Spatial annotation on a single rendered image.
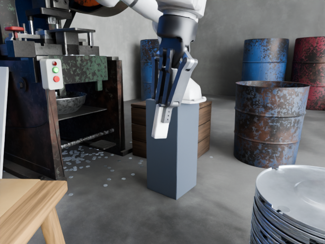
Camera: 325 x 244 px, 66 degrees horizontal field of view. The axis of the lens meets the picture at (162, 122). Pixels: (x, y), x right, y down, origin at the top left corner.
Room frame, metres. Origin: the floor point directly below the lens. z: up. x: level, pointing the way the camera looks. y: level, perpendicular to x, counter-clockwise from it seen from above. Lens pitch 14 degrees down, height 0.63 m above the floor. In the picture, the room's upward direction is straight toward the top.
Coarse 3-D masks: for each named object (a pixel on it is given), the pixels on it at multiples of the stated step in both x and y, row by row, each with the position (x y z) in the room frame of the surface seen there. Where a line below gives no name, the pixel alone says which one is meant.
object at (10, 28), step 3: (6, 27) 1.12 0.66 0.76; (9, 27) 1.10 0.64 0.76; (12, 27) 1.10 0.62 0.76; (15, 27) 1.11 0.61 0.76; (18, 27) 1.12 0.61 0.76; (21, 27) 1.13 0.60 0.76; (6, 30) 1.13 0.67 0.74; (9, 30) 1.13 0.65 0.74; (12, 30) 1.13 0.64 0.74; (15, 30) 1.13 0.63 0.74; (18, 30) 1.13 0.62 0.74; (21, 30) 1.13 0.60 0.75; (24, 30) 1.15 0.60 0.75; (15, 33) 1.13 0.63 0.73; (15, 36) 1.13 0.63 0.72
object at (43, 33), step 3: (42, 30) 1.46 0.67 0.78; (45, 30) 1.46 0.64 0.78; (36, 33) 1.49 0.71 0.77; (39, 33) 1.48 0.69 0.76; (42, 33) 1.46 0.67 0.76; (45, 33) 1.45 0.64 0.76; (48, 33) 1.47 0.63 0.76; (51, 33) 1.48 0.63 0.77; (54, 33) 1.50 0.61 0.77; (42, 36) 1.47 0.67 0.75; (45, 36) 1.45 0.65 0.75; (48, 36) 1.47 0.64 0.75; (51, 36) 1.48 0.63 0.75; (54, 36) 1.50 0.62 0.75
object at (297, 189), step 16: (272, 176) 0.56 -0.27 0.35; (288, 176) 0.56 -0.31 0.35; (304, 176) 0.56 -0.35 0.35; (320, 176) 0.56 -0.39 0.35; (272, 192) 0.49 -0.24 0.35; (288, 192) 0.49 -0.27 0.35; (304, 192) 0.48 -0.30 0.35; (320, 192) 0.48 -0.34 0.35; (304, 208) 0.43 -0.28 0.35; (320, 208) 0.43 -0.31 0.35; (304, 224) 0.38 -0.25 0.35; (320, 224) 0.38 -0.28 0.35
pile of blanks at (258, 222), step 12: (252, 216) 0.50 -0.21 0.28; (264, 216) 0.46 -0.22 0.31; (276, 216) 0.42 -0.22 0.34; (252, 228) 0.50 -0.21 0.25; (264, 228) 0.45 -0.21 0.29; (276, 228) 0.42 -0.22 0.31; (288, 228) 0.39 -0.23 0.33; (252, 240) 0.49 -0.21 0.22; (264, 240) 0.44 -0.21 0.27; (276, 240) 0.42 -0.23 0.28; (288, 240) 0.40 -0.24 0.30; (300, 240) 0.38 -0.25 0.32; (312, 240) 0.37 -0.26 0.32; (324, 240) 0.35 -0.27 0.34
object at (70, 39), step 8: (48, 32) 1.46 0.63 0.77; (56, 32) 1.43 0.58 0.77; (64, 32) 1.41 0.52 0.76; (72, 32) 1.45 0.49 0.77; (80, 32) 1.46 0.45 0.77; (88, 32) 1.46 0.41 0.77; (56, 40) 1.44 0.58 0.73; (64, 40) 1.41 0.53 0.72; (72, 40) 1.44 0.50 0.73; (64, 48) 1.40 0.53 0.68; (72, 48) 1.44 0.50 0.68
